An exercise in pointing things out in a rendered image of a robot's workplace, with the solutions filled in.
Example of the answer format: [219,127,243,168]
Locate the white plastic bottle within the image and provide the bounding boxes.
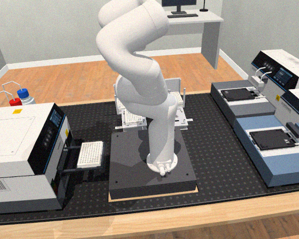
[22,97,36,105]

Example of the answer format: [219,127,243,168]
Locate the red bottle cap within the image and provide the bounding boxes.
[9,98,22,106]

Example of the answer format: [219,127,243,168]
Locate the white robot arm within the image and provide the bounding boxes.
[96,0,178,176]

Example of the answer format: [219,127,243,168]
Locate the blue bottle cap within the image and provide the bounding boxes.
[17,88,29,98]

